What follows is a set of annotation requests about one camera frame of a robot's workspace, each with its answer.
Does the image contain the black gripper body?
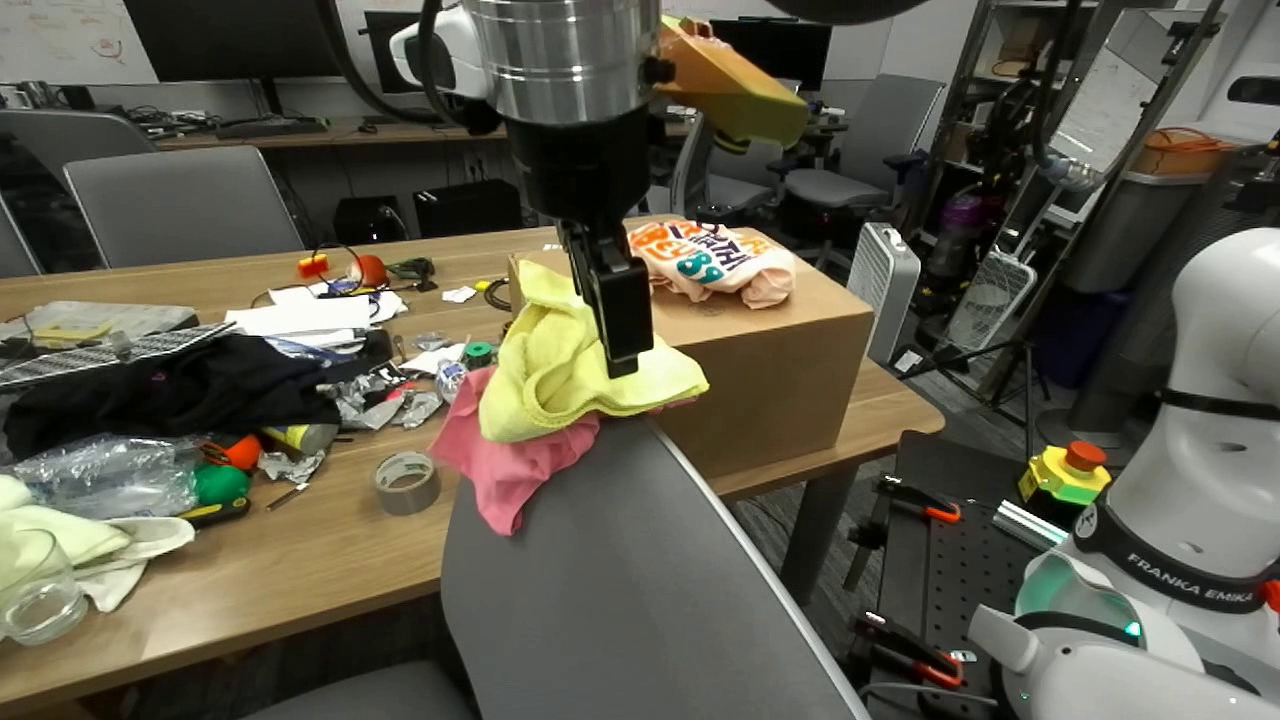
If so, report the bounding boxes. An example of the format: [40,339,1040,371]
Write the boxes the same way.
[504,115,670,250]

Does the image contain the yellow towel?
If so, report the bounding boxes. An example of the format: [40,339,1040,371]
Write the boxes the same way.
[473,254,714,446]

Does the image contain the peach t-shirt with orange print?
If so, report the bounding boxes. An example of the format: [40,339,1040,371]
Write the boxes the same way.
[621,216,801,314]

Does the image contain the pink t-shirt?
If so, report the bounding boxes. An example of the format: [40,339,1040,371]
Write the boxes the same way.
[428,367,610,540]

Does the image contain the large cardboard box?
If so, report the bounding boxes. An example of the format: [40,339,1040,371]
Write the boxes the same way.
[513,223,882,473]

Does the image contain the grey chair with backrest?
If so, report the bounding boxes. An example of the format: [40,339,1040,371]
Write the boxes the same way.
[240,415,877,720]

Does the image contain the dark grey office chair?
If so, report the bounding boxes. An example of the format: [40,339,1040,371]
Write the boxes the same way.
[0,108,154,185]

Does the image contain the black bag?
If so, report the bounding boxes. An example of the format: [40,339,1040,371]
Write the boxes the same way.
[411,175,530,241]
[329,193,411,248]

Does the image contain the crumpled silver wrapper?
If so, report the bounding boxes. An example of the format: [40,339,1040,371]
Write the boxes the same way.
[324,371,452,430]

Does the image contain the wooden computer desk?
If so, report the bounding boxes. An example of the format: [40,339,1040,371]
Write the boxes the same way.
[158,115,518,152]

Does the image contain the white space heater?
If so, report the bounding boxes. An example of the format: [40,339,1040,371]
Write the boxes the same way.
[845,216,928,367]

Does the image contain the grey tape roll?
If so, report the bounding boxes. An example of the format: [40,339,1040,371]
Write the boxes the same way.
[367,446,444,518]

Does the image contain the white papers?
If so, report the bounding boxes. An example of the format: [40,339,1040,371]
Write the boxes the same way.
[219,281,411,351]

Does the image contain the wooden table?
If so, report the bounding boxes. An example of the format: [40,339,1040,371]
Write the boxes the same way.
[0,211,952,710]

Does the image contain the white boxy appliance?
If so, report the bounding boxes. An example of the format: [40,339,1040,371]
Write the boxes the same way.
[945,242,1040,355]

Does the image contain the orange toy piece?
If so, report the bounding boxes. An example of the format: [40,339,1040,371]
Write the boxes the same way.
[217,435,268,473]

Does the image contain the black perforated mounting board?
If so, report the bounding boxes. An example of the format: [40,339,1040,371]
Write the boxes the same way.
[871,430,1112,720]

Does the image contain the green ball toy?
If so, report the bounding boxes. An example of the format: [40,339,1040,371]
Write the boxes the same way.
[192,457,255,511]

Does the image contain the black cloth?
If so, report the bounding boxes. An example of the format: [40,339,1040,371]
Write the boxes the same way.
[0,330,396,463]

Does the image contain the yellow red emergency stop button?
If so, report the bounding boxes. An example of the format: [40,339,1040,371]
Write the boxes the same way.
[1017,435,1118,511]

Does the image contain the grey folded cloth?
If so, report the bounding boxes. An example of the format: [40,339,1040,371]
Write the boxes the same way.
[19,296,199,351]

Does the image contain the clear plastic bag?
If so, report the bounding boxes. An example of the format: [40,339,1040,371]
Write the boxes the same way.
[8,430,214,518]

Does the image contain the grey trash bin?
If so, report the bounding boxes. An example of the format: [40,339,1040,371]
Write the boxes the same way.
[1066,125,1263,296]

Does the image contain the pale green cloth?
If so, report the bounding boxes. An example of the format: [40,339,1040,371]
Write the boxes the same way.
[0,473,196,615]

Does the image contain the clear glass cup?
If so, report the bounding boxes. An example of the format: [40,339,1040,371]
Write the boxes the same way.
[0,528,98,652]

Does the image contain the tan wrist camera mount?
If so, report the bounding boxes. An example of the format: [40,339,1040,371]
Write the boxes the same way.
[654,12,815,148]

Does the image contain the red handled clamp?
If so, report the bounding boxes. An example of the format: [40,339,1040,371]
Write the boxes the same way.
[871,473,967,528]
[851,607,977,696]

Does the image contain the wall whiteboard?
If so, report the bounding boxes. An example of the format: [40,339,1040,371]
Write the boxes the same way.
[0,0,160,88]

